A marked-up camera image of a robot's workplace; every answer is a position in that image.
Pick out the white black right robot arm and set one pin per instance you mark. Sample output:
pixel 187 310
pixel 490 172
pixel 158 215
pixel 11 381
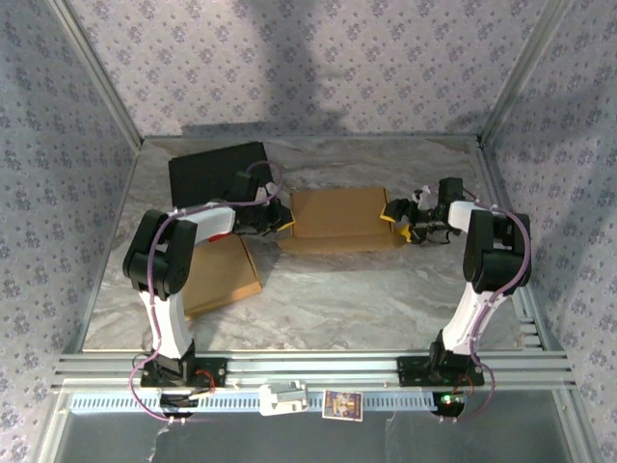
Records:
pixel 482 313

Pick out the small red block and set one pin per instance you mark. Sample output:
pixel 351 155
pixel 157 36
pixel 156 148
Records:
pixel 222 237

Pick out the white plastic bracket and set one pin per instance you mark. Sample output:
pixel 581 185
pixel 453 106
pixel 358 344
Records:
pixel 279 402

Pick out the brown cardboard box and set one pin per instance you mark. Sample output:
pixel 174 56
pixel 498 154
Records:
pixel 337 217
pixel 222 275

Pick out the aluminium frame post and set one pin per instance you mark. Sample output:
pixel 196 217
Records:
pixel 526 72
pixel 99 72

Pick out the right controller board green light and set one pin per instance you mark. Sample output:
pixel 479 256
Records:
pixel 450 407

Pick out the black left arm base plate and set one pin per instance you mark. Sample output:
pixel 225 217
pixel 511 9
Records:
pixel 214 371

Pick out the black case with metal latches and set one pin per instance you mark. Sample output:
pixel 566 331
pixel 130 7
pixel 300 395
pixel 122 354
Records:
pixel 207 173

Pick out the aluminium rail beam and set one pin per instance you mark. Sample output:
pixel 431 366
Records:
pixel 313 366

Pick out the flat folded brown cardboard box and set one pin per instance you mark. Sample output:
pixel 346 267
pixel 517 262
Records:
pixel 222 275

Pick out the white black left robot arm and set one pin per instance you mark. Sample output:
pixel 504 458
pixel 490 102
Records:
pixel 212 219

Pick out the black left controller board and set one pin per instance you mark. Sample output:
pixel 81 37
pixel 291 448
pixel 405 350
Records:
pixel 176 401

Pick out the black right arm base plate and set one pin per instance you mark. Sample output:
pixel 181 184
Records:
pixel 410 371

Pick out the colourful picture card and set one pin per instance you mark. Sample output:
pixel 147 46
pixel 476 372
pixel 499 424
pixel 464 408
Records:
pixel 342 405

